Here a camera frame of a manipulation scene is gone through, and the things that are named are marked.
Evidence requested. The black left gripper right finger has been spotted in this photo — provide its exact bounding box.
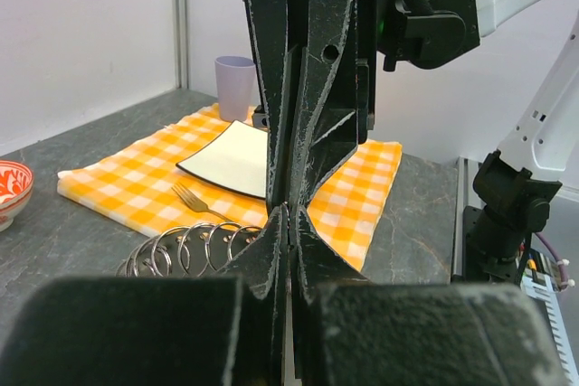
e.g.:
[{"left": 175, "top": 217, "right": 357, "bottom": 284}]
[{"left": 289, "top": 207, "right": 567, "bottom": 385}]

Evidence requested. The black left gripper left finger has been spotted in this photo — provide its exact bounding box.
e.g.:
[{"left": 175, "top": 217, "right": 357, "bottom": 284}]
[{"left": 1, "top": 206, "right": 289, "bottom": 385}]

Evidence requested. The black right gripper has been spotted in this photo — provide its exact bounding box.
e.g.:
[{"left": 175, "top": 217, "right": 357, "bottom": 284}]
[{"left": 244, "top": 0, "right": 479, "bottom": 218}]

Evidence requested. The large keyring with keys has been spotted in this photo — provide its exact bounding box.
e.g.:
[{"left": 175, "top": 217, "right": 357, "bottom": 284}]
[{"left": 116, "top": 221, "right": 261, "bottom": 278}]

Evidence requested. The lilac plastic cup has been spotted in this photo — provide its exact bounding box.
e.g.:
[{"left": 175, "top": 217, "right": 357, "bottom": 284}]
[{"left": 214, "top": 55, "right": 256, "bottom": 122}]

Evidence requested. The white square plate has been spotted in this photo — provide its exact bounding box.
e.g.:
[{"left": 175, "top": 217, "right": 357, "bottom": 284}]
[{"left": 176, "top": 121, "right": 268, "bottom": 199}]

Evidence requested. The gold fork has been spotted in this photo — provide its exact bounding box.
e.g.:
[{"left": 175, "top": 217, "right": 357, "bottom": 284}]
[{"left": 172, "top": 184, "right": 230, "bottom": 221}]

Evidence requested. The orange checkered cloth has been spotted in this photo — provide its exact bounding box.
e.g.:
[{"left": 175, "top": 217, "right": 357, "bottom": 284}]
[{"left": 57, "top": 105, "right": 403, "bottom": 269}]

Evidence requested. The red patterned bowl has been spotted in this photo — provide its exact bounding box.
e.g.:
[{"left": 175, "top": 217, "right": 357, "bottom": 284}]
[{"left": 0, "top": 160, "right": 34, "bottom": 231}]

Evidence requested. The white cable duct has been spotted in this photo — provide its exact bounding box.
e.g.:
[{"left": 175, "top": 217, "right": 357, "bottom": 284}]
[{"left": 521, "top": 259, "right": 573, "bottom": 379}]

